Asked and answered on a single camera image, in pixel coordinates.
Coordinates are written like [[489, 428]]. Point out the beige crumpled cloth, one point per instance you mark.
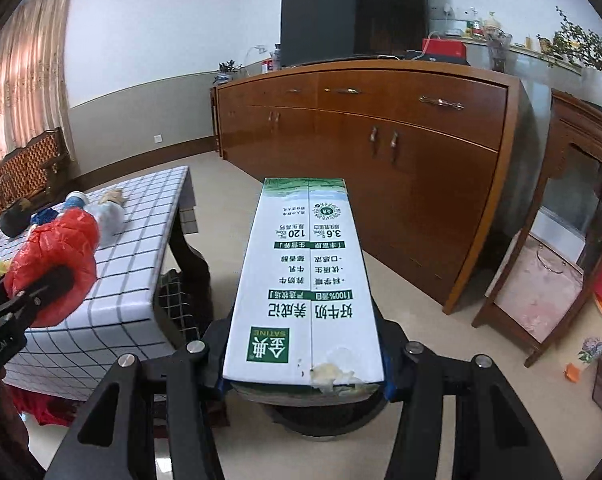
[[114, 195]]

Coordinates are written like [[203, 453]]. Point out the black flat television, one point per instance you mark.
[[327, 30]]

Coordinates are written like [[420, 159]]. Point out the small potted plant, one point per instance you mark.
[[228, 70]]

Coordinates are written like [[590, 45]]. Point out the brown wooden sideboard cabinet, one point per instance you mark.
[[423, 147]]

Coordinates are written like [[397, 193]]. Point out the red plastic bag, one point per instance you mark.
[[70, 240]]

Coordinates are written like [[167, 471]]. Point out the beige patterned curtain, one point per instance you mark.
[[33, 96]]

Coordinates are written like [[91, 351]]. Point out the blue white canister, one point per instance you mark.
[[75, 199]]

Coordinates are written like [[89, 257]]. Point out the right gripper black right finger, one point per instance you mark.
[[495, 436]]

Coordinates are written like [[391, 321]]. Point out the dark blue cloth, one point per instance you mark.
[[44, 216]]

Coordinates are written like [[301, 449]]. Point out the black trash bucket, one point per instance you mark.
[[306, 411]]

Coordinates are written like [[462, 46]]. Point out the carved wooden side stand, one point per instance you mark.
[[565, 213]]

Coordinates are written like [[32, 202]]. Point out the small orange item on floor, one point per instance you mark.
[[573, 373]]

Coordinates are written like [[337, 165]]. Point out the clear plastic bag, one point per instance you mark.
[[110, 217]]

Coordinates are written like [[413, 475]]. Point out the green potted plant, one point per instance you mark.
[[572, 43]]

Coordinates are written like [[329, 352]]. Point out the pink bag in stand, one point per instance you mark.
[[540, 289]]

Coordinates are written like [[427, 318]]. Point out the glass vase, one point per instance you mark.
[[498, 43]]

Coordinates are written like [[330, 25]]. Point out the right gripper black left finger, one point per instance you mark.
[[112, 436]]

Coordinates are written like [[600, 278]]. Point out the wooden carved sofa bench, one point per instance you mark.
[[39, 172]]

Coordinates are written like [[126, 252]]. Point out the red white can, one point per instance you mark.
[[267, 66]]

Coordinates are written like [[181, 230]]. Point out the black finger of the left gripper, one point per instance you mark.
[[53, 285]]

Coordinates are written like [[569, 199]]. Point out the black iron teapot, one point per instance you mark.
[[16, 218]]

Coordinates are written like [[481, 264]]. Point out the green white milk carton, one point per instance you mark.
[[303, 314]]

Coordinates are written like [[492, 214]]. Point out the red box on cabinet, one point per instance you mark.
[[444, 47]]

